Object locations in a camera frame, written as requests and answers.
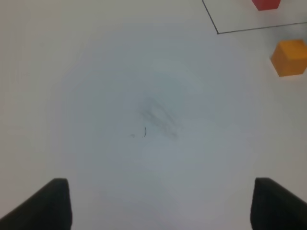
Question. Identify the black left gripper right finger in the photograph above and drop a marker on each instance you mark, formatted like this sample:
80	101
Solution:
276	208

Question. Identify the red template block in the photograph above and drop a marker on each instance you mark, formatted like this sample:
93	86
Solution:
264	5

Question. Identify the orange block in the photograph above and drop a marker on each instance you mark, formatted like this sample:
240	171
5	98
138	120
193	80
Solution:
290	58

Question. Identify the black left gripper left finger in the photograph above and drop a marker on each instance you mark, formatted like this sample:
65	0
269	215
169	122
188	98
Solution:
48	209

